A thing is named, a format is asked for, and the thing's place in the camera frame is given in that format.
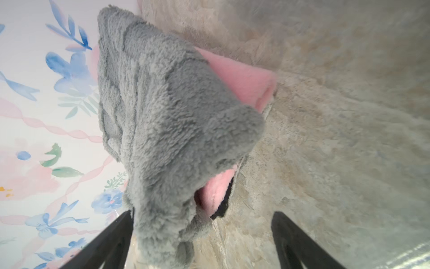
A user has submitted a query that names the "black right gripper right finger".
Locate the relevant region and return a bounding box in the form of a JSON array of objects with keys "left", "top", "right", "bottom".
[{"left": 271, "top": 211, "right": 345, "bottom": 269}]

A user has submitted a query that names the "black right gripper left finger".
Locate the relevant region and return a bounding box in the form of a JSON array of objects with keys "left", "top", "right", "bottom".
[{"left": 62, "top": 210, "right": 134, "bottom": 269}]

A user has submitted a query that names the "grey fluffy blanket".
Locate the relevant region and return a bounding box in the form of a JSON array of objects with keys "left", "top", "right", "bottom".
[{"left": 97, "top": 6, "right": 264, "bottom": 269}]

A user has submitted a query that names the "pink fluffy blanket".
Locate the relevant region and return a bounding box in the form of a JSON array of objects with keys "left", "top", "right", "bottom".
[{"left": 197, "top": 48, "right": 277, "bottom": 217}]

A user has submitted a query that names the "black white patterned blanket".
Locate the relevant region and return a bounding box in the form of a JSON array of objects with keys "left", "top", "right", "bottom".
[{"left": 211, "top": 178, "right": 234, "bottom": 220}]

